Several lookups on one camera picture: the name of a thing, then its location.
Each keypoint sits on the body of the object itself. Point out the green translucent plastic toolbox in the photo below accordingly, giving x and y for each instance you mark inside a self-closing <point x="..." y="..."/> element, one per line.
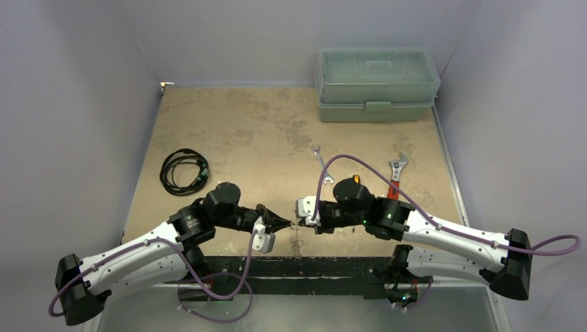
<point x="393" y="84"/>

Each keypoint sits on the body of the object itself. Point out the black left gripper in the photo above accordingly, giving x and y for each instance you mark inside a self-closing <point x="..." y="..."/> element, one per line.
<point x="274" y="222"/>

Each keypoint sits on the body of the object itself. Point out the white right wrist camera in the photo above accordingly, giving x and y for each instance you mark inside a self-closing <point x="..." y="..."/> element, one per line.
<point x="306" y="208"/>

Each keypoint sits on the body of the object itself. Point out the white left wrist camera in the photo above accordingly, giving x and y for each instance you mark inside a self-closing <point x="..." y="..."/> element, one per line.
<point x="263" y="240"/>

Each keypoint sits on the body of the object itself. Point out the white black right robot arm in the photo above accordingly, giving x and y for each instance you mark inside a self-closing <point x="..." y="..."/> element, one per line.
<point x="436" y="247"/>

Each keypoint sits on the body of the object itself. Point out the small silver open-end wrench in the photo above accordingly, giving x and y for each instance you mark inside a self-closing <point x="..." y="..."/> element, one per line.
<point x="327" y="179"/>

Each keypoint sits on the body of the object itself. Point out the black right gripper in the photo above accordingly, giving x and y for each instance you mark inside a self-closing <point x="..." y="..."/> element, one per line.
<point x="318" y="229"/>

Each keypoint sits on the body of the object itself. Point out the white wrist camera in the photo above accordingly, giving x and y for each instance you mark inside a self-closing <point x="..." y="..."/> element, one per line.
<point x="306" y="208"/>
<point x="263" y="240"/>

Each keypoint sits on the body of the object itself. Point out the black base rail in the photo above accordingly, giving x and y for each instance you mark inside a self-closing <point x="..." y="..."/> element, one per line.
<point x="361" y="276"/>

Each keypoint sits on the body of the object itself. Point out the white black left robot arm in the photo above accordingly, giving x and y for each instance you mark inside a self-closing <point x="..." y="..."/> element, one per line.
<point x="168" y="253"/>

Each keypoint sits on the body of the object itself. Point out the adjustable wrench red handle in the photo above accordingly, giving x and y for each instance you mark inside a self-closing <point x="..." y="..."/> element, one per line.
<point x="396" y="167"/>

